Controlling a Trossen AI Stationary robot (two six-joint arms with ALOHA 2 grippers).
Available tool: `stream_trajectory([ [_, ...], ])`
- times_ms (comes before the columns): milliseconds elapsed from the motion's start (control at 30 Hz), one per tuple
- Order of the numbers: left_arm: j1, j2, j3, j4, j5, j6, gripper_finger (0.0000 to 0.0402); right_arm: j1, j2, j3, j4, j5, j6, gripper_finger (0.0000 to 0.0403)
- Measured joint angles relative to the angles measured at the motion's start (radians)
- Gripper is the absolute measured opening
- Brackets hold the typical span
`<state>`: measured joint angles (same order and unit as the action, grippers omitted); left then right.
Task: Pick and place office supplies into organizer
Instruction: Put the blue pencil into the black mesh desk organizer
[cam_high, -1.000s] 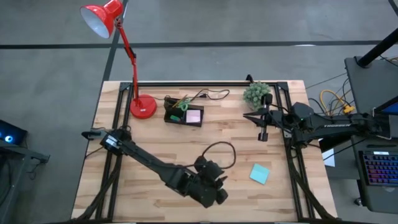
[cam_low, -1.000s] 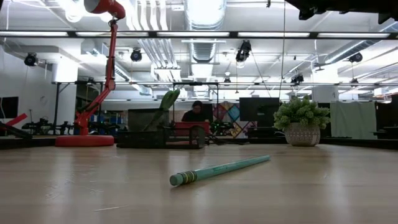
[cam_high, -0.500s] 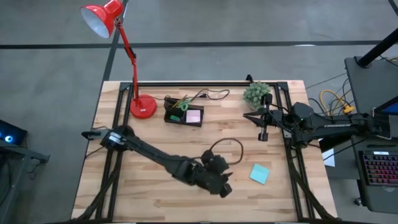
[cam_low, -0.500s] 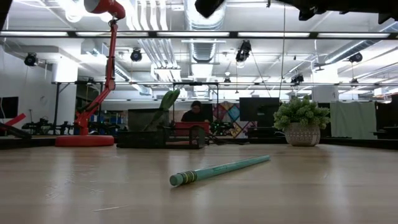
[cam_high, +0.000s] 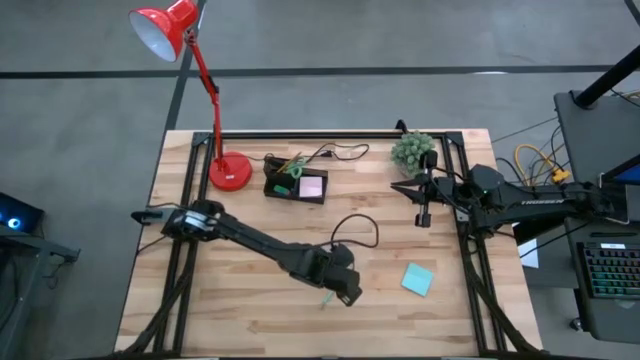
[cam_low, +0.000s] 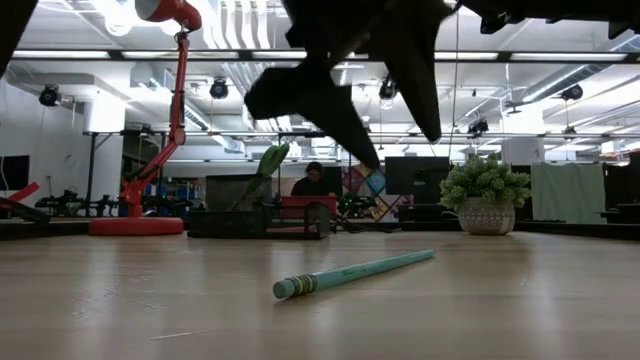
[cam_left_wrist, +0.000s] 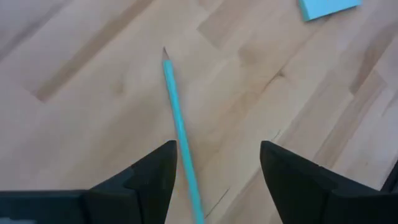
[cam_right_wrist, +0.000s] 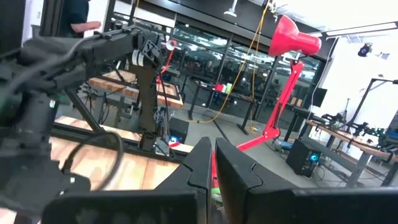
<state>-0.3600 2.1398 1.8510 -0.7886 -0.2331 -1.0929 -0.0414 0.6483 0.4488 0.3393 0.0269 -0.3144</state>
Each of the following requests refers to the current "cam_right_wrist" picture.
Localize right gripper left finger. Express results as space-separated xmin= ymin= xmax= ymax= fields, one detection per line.
xmin=42 ymin=136 xmax=213 ymax=224

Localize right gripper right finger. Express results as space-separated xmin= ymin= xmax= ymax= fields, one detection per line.
xmin=215 ymin=137 xmax=398 ymax=224

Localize black background computer tower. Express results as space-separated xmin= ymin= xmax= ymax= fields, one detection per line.
xmin=285 ymin=138 xmax=322 ymax=179

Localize wooden background workbench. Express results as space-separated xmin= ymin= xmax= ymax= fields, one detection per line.
xmin=306 ymin=119 xmax=398 ymax=189

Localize computer tower with blue light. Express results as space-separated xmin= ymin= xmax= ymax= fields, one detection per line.
xmin=167 ymin=117 xmax=190 ymax=147

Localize background robot arms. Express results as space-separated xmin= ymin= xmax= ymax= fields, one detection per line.
xmin=322 ymin=113 xmax=386 ymax=138

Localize black background desk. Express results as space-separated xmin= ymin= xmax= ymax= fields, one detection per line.
xmin=186 ymin=79 xmax=261 ymax=136

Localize wooden background robot table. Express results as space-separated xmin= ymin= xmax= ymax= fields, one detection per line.
xmin=88 ymin=70 xmax=184 ymax=110

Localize red desk lamp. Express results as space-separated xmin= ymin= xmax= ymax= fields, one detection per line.
xmin=211 ymin=14 xmax=323 ymax=189

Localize black ceiling spotlight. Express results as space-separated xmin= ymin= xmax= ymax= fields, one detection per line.
xmin=357 ymin=42 xmax=373 ymax=58

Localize person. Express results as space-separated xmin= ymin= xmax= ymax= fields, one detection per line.
xmin=60 ymin=0 xmax=103 ymax=39

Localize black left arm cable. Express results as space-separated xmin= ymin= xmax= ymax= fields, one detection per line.
xmin=60 ymin=131 xmax=124 ymax=191

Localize black wall monitor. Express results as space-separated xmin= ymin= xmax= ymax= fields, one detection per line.
xmin=312 ymin=87 xmax=328 ymax=108

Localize yellow hanging cable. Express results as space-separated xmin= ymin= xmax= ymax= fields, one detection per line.
xmin=185 ymin=0 xmax=271 ymax=124

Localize black rig upright post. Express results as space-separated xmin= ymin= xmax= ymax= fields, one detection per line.
xmin=39 ymin=0 xmax=65 ymax=37

